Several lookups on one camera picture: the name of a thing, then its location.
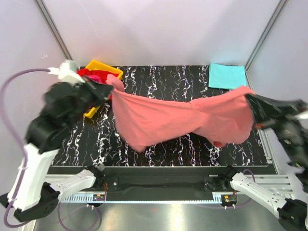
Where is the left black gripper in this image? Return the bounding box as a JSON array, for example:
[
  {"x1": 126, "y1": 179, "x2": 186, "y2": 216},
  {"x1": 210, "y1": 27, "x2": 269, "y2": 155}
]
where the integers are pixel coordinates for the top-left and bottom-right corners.
[{"x1": 67, "y1": 74, "x2": 116, "y2": 127}]

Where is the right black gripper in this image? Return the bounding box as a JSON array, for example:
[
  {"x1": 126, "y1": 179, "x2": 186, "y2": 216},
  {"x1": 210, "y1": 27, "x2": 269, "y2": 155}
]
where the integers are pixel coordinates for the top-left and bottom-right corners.
[{"x1": 243, "y1": 90, "x2": 308, "y2": 164}]

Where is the salmon pink t-shirt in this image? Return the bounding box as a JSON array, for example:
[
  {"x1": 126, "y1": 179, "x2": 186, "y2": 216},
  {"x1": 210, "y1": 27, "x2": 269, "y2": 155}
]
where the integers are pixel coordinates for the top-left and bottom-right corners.
[{"x1": 106, "y1": 74, "x2": 254, "y2": 152}]

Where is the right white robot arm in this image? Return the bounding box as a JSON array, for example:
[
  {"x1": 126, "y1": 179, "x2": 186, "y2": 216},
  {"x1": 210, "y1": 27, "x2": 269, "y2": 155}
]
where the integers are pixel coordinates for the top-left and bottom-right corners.
[{"x1": 214, "y1": 94, "x2": 308, "y2": 231}]

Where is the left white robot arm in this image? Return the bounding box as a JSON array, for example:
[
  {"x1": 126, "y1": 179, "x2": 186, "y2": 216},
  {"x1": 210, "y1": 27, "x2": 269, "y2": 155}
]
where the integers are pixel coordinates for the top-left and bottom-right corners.
[{"x1": 0, "y1": 80, "x2": 114, "y2": 222}]

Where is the magenta t-shirt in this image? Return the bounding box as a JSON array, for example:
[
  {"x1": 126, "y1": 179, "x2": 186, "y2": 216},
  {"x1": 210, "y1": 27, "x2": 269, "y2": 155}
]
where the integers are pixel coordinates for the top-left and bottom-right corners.
[{"x1": 88, "y1": 75, "x2": 103, "y2": 84}]

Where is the red t-shirt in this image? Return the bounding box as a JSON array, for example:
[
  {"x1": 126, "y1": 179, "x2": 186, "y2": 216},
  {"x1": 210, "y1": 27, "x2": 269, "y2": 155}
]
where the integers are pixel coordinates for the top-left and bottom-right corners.
[{"x1": 77, "y1": 68, "x2": 124, "y2": 92}]

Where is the yellow plastic bin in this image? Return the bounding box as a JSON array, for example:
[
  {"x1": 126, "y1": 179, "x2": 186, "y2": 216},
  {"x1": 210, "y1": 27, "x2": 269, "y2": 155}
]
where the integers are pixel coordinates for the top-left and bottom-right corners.
[{"x1": 84, "y1": 60, "x2": 123, "y2": 118}]

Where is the folded turquoise t-shirt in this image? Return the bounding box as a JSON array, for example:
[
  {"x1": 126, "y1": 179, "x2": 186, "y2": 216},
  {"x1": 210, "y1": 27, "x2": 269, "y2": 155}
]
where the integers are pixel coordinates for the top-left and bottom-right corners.
[{"x1": 208, "y1": 63, "x2": 247, "y2": 90}]

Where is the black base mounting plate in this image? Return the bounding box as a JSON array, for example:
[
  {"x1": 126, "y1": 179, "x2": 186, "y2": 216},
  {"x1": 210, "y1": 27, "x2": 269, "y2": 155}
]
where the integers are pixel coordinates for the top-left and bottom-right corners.
[{"x1": 48, "y1": 166, "x2": 276, "y2": 201}]

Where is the right small circuit board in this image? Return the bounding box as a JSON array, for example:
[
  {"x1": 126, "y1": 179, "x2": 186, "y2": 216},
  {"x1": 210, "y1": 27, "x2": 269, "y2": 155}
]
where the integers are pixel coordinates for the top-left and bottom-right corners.
[{"x1": 223, "y1": 194, "x2": 237, "y2": 203}]

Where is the small circuit board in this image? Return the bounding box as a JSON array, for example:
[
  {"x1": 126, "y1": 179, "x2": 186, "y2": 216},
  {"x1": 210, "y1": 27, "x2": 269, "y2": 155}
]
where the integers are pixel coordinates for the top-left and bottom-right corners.
[
  {"x1": 223, "y1": 194, "x2": 237, "y2": 203},
  {"x1": 93, "y1": 194, "x2": 105, "y2": 202}
]

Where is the left small circuit board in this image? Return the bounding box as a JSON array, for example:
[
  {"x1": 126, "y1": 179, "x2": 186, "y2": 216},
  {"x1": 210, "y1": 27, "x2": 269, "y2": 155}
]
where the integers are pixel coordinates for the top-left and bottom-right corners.
[{"x1": 93, "y1": 194, "x2": 105, "y2": 202}]

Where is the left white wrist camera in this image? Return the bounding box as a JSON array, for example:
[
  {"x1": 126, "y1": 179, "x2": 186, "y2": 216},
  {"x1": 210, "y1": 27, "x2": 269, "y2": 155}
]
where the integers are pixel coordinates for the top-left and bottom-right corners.
[{"x1": 48, "y1": 60, "x2": 85, "y2": 85}]

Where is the left aluminium frame post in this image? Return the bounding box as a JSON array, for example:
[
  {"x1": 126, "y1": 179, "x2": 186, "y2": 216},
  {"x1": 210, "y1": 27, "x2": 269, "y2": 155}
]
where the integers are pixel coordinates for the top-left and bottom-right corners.
[{"x1": 34, "y1": 0, "x2": 73, "y2": 60}]

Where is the aluminium frame post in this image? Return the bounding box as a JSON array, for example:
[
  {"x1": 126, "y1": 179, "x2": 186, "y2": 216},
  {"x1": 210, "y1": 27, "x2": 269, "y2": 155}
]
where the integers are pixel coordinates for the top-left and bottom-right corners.
[
  {"x1": 245, "y1": 0, "x2": 289, "y2": 72},
  {"x1": 34, "y1": 0, "x2": 73, "y2": 60}
]

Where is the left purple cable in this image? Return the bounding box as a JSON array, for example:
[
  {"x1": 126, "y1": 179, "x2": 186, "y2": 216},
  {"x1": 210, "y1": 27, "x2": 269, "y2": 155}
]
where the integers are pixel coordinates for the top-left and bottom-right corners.
[{"x1": 0, "y1": 68, "x2": 103, "y2": 230}]

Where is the right aluminium frame post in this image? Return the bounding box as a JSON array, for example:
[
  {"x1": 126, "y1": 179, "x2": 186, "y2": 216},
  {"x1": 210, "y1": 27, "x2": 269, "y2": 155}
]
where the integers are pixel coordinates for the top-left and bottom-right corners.
[{"x1": 245, "y1": 0, "x2": 289, "y2": 72}]

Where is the white slotted cable duct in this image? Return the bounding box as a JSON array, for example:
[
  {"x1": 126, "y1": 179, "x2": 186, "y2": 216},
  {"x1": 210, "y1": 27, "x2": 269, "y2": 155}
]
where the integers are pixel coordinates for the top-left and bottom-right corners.
[{"x1": 62, "y1": 192, "x2": 222, "y2": 204}]

